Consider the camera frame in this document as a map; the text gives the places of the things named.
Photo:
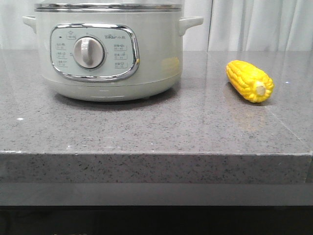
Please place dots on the yellow corn cob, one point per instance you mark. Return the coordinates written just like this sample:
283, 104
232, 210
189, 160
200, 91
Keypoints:
252, 83

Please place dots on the glass pot lid steel rim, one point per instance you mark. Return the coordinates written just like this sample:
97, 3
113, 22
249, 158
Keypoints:
92, 6

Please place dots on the pale green electric cooking pot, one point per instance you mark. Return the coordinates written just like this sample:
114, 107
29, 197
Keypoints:
110, 56

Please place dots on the white curtain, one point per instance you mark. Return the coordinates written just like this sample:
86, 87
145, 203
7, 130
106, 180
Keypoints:
250, 25

